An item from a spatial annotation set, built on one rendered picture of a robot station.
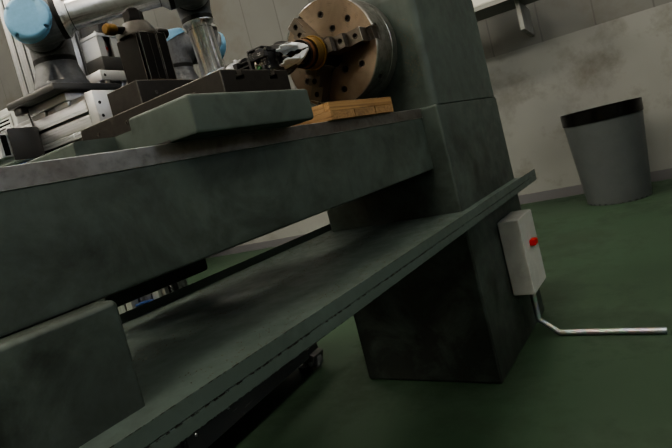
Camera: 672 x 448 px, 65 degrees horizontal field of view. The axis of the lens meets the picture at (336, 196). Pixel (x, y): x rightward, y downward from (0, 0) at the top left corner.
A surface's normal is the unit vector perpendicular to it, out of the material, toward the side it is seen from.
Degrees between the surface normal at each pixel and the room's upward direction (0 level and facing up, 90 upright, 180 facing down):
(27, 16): 91
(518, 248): 90
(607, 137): 95
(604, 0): 90
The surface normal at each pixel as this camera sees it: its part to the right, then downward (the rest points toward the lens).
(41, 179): 0.80, -0.17
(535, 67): -0.46, 0.18
